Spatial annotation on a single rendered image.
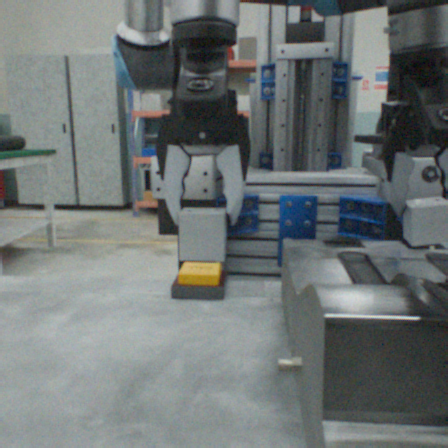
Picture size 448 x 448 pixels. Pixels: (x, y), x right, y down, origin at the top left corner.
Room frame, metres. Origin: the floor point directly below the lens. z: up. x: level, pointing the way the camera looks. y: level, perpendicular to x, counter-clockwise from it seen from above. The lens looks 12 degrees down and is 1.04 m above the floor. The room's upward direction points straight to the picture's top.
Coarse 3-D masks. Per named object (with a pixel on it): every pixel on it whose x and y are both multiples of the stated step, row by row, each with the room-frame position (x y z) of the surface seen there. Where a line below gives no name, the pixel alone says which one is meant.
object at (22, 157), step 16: (0, 144) 3.32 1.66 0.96; (16, 144) 3.65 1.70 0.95; (0, 160) 3.13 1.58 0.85; (16, 160) 3.36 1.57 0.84; (32, 160) 3.61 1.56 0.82; (48, 160) 3.91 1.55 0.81; (48, 176) 3.95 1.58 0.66; (48, 192) 3.95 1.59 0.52; (48, 208) 3.95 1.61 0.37; (0, 224) 3.75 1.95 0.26; (16, 224) 3.75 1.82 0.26; (32, 224) 3.75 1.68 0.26; (48, 224) 3.95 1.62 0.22; (0, 240) 3.17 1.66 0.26; (48, 240) 3.95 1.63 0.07; (0, 256) 3.05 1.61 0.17; (0, 272) 3.03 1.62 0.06
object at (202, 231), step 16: (192, 208) 0.49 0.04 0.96; (208, 208) 0.49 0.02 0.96; (224, 208) 0.49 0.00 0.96; (192, 224) 0.46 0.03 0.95; (208, 224) 0.46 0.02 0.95; (224, 224) 0.46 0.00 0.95; (192, 240) 0.46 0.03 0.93; (208, 240) 0.46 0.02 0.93; (224, 240) 0.46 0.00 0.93; (192, 256) 0.46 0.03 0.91; (208, 256) 0.46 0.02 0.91; (224, 256) 0.46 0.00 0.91
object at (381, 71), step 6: (378, 66) 5.70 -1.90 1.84; (384, 66) 5.70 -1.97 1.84; (378, 72) 5.70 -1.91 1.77; (384, 72) 5.70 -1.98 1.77; (378, 78) 5.70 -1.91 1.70; (384, 78) 5.69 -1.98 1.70; (366, 84) 5.72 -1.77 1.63; (378, 84) 5.70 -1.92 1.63; (384, 84) 5.69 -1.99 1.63; (366, 90) 5.72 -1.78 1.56; (378, 90) 5.70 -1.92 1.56; (384, 90) 5.69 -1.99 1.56
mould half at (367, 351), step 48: (288, 240) 0.61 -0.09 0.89; (288, 288) 0.50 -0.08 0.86; (336, 288) 0.29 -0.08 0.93; (384, 288) 0.29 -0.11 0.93; (288, 336) 0.48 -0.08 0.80; (336, 336) 0.25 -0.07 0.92; (384, 336) 0.25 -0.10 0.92; (432, 336) 0.25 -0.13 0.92; (336, 384) 0.25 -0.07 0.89; (384, 384) 0.24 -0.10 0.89; (432, 384) 0.24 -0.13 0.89; (336, 432) 0.23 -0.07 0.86; (384, 432) 0.23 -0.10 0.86; (432, 432) 0.23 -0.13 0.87
